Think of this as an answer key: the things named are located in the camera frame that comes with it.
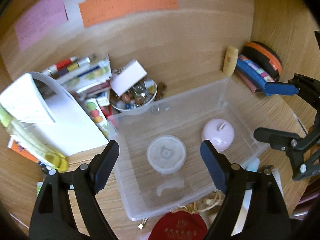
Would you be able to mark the red fabric pouch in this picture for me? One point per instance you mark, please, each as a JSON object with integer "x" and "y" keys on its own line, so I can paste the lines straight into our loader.
{"x": 179, "y": 225}

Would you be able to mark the pink paper note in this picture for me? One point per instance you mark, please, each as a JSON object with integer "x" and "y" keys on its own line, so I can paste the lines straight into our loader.
{"x": 38, "y": 21}

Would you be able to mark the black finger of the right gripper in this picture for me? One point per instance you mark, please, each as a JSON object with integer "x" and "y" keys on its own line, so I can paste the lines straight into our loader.
{"x": 305, "y": 87}
{"x": 295, "y": 147}

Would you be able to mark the clear plastic storage bin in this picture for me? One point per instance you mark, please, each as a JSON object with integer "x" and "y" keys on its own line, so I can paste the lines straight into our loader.
{"x": 147, "y": 193}

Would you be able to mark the yellow green spray bottle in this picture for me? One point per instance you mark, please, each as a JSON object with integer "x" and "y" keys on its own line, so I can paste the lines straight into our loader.
{"x": 44, "y": 154}

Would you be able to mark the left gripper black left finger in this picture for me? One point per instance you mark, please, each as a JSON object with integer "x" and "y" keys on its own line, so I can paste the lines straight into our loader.
{"x": 67, "y": 208}

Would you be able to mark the black orange zip case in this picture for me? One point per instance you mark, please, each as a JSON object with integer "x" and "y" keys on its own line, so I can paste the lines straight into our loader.
{"x": 265, "y": 57}

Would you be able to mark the light blue plastic tube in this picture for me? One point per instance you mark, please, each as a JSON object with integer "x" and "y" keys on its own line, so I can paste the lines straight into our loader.
{"x": 253, "y": 166}

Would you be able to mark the round translucent plastic jar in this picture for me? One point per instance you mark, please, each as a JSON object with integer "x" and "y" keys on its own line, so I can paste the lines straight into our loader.
{"x": 166, "y": 154}

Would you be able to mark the blue patchwork pencil pouch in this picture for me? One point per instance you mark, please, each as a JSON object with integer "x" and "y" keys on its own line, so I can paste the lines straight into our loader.
{"x": 254, "y": 73}

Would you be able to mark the orange paper note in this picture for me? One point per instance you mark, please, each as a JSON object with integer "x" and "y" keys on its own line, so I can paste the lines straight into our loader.
{"x": 97, "y": 11}

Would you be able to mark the cream lotion tube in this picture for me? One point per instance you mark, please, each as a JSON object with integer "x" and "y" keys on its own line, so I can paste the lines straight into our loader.
{"x": 230, "y": 60}

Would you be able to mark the small white cardboard box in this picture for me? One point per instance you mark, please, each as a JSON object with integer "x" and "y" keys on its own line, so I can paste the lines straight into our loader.
{"x": 131, "y": 74}

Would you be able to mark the stack of colourful booklets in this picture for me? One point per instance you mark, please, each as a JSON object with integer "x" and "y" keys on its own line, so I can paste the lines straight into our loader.
{"x": 88, "y": 81}

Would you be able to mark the pink apple shaped candle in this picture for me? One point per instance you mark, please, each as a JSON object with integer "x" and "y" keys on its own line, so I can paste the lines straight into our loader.
{"x": 220, "y": 133}

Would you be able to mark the pink wallet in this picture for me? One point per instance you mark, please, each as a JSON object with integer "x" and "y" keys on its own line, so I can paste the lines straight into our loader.
{"x": 252, "y": 87}

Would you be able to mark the white bowl of beads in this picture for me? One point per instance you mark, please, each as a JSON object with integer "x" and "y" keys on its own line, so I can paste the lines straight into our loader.
{"x": 137, "y": 99}

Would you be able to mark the white paper sheets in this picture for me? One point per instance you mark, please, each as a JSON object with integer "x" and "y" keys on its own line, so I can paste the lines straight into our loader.
{"x": 51, "y": 114}

